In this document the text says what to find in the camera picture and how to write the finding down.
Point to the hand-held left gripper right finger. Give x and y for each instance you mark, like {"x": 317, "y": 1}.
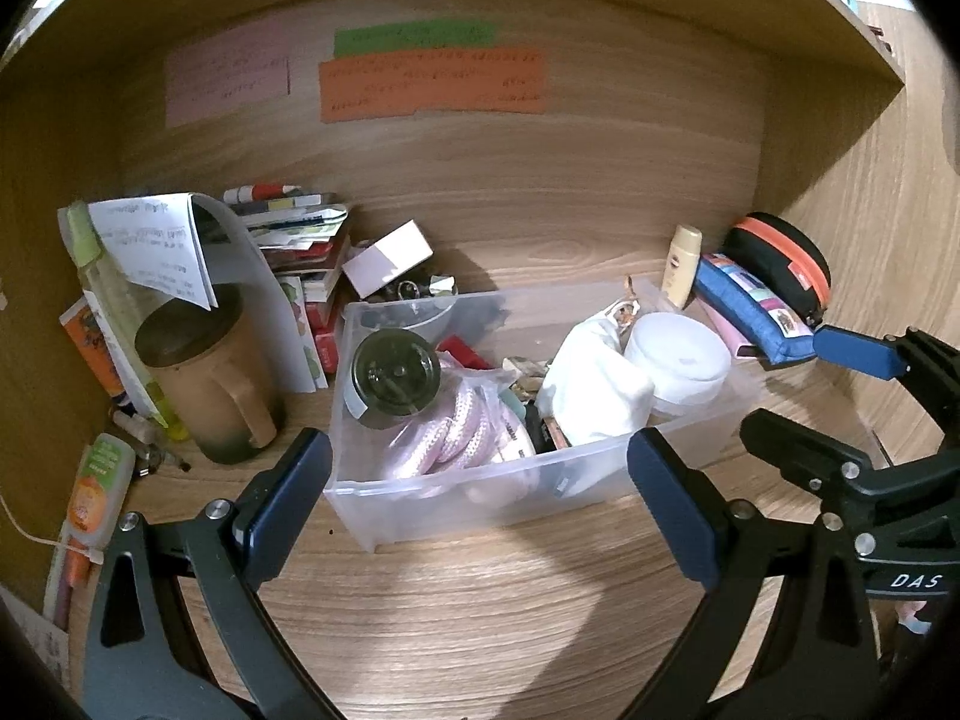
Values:
{"x": 675, "y": 510}

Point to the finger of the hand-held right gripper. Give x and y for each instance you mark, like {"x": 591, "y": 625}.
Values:
{"x": 855, "y": 354}
{"x": 795, "y": 450}

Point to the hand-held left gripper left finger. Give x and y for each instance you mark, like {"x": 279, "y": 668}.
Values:
{"x": 289, "y": 495}

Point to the white plastic cup with lid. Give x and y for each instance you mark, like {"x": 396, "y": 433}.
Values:
{"x": 675, "y": 352}

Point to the clear plastic container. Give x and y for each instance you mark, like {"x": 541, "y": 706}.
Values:
{"x": 450, "y": 510}

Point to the dark labelled tube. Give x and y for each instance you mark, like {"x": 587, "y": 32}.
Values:
{"x": 525, "y": 435}

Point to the gold foil wrapper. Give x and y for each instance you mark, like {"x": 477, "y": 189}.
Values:
{"x": 525, "y": 371}

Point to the red packet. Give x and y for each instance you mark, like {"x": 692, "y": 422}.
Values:
{"x": 465, "y": 351}

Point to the blue patchwork pouch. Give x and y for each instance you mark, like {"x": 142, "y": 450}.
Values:
{"x": 757, "y": 322}

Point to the pink phone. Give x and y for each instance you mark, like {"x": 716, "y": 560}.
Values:
{"x": 731, "y": 330}

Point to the brown mug with lid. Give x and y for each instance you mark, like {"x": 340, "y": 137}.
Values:
{"x": 202, "y": 390}

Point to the black orange round case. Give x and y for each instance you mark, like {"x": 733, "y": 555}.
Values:
{"x": 765, "y": 247}

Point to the cluster of small vials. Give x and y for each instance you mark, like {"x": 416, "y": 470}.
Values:
{"x": 146, "y": 442}

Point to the cream lotion bottle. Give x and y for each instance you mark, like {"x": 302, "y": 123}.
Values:
{"x": 681, "y": 266}

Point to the orange green tube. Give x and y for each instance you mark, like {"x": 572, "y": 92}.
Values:
{"x": 94, "y": 495}

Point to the white curved brochure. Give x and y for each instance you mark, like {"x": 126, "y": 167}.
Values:
{"x": 262, "y": 292}

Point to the small clear bowl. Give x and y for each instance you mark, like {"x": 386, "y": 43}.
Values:
{"x": 405, "y": 315}

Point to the stack of books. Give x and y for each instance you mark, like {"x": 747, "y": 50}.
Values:
{"x": 307, "y": 255}

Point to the orange box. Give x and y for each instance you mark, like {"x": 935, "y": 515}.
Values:
{"x": 90, "y": 337}

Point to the small white box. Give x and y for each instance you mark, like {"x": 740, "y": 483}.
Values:
{"x": 386, "y": 259}

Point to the printed white paper leaflet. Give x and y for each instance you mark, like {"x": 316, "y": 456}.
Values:
{"x": 157, "y": 247}

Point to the red white marker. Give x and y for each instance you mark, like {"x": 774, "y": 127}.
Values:
{"x": 266, "y": 190}

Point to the pink paper note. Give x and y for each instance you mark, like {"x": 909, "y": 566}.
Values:
{"x": 225, "y": 79}

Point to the orange paper note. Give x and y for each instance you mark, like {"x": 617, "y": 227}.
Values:
{"x": 427, "y": 86}

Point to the green paper note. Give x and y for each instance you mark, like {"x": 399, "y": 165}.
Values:
{"x": 416, "y": 37}

